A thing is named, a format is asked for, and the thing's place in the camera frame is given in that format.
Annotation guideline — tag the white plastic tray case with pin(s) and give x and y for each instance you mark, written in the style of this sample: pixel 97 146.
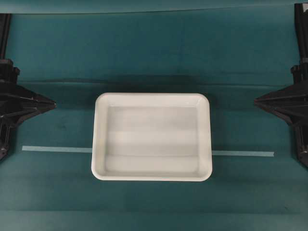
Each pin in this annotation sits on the white plastic tray case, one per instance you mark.
pixel 152 137

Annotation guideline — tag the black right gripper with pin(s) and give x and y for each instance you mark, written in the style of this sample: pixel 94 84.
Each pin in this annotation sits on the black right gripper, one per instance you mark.
pixel 291 103

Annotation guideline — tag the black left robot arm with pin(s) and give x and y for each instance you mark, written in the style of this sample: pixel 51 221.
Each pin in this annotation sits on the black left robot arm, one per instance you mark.
pixel 5 19

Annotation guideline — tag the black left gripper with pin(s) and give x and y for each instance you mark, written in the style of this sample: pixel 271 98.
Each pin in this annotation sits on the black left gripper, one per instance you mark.
pixel 18 103

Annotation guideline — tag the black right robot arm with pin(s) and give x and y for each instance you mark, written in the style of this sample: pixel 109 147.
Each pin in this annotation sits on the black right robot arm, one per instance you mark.
pixel 301 28

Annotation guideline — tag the light blue tape strip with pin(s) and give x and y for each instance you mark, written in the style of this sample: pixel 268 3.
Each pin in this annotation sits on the light blue tape strip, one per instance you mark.
pixel 89 150

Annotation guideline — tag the teal table cloth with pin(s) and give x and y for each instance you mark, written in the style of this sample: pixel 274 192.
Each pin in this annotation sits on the teal table cloth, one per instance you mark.
pixel 232 55

